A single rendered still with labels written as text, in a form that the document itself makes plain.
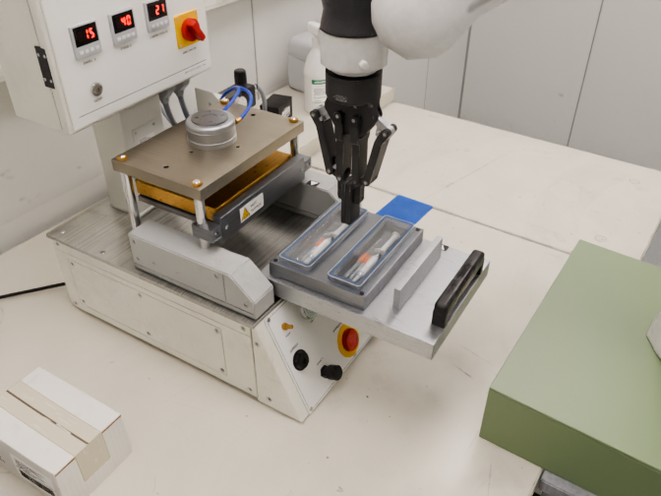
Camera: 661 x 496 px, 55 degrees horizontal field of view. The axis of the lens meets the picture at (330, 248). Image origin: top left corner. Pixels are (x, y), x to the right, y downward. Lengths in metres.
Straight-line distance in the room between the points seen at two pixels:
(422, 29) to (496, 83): 2.78
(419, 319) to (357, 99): 0.31
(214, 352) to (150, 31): 0.53
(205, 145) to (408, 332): 0.43
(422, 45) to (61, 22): 0.52
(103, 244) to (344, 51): 0.58
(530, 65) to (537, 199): 1.79
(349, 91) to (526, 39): 2.56
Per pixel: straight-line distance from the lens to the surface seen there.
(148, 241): 1.03
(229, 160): 1.00
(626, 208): 1.69
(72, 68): 1.02
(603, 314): 1.15
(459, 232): 1.48
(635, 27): 3.21
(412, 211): 1.54
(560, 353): 1.06
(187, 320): 1.07
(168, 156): 1.03
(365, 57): 0.81
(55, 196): 1.61
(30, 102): 1.09
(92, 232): 1.21
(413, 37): 0.70
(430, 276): 0.98
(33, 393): 1.07
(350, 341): 1.12
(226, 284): 0.95
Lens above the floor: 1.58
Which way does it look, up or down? 36 degrees down
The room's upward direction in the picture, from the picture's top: straight up
